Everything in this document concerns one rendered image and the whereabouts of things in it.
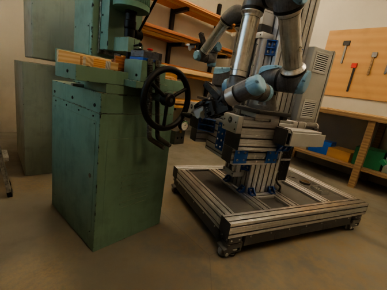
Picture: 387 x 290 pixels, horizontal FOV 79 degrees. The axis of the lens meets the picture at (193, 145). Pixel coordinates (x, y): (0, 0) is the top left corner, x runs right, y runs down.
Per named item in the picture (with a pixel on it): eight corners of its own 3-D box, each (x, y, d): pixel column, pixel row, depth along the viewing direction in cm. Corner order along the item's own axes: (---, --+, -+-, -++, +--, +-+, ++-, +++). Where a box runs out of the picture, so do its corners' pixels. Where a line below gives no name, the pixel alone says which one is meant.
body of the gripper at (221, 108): (203, 118, 101) (226, 109, 93) (198, 99, 102) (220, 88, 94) (214, 119, 107) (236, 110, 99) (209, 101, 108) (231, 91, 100)
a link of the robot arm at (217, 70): (207, 83, 172) (211, 64, 168) (220, 85, 180) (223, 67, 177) (219, 84, 163) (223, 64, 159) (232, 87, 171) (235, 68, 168)
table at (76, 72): (85, 82, 84) (86, 65, 83) (54, 75, 103) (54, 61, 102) (195, 94, 130) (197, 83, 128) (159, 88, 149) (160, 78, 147)
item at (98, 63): (82, 65, 105) (82, 56, 104) (79, 65, 107) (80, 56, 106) (177, 80, 150) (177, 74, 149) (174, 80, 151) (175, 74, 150)
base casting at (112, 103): (99, 113, 101) (100, 92, 99) (50, 95, 137) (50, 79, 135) (174, 114, 135) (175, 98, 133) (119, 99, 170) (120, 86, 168)
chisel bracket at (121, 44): (127, 54, 116) (128, 36, 114) (112, 53, 125) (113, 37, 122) (139, 57, 121) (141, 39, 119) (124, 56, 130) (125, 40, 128)
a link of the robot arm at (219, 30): (236, 7, 150) (195, 64, 183) (247, 12, 157) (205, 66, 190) (228, -5, 154) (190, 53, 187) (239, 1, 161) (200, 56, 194)
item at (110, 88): (105, 93, 101) (106, 83, 100) (83, 87, 114) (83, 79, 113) (173, 98, 131) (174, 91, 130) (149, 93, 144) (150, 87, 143)
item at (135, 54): (142, 60, 100) (144, 46, 99) (128, 58, 107) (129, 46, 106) (165, 65, 110) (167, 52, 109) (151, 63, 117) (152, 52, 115)
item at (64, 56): (58, 61, 100) (58, 49, 99) (56, 61, 101) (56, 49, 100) (164, 79, 145) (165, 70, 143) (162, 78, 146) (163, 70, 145)
